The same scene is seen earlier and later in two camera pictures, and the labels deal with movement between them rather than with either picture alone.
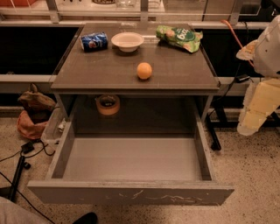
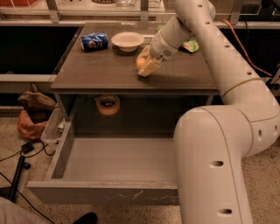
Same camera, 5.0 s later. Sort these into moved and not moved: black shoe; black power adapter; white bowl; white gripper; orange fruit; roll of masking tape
Moved: orange fruit; white gripper
Not moved: roll of masking tape; white bowl; black power adapter; black shoe
